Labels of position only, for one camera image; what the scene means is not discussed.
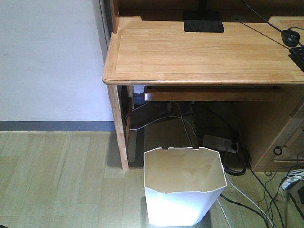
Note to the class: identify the white plastic trash bin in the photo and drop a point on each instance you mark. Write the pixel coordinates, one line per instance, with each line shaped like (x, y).
(181, 184)

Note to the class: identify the wooden keyboard tray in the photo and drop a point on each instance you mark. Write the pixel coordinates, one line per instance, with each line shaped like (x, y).
(204, 93)

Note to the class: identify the white grey cylinder under desk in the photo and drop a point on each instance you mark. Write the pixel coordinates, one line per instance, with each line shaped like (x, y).
(138, 94)

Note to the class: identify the wooden desk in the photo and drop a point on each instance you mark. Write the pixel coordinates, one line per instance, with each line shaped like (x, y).
(148, 46)

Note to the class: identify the grey power strip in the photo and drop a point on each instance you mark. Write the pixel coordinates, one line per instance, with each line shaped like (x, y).
(220, 144)

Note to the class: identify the black monitor stand base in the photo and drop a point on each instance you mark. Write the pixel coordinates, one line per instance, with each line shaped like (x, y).
(202, 20)

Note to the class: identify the black keyboard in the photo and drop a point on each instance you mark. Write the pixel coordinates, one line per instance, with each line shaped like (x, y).
(297, 55)

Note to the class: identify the black computer mouse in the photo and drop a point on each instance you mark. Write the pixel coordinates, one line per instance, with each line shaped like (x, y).
(290, 38)

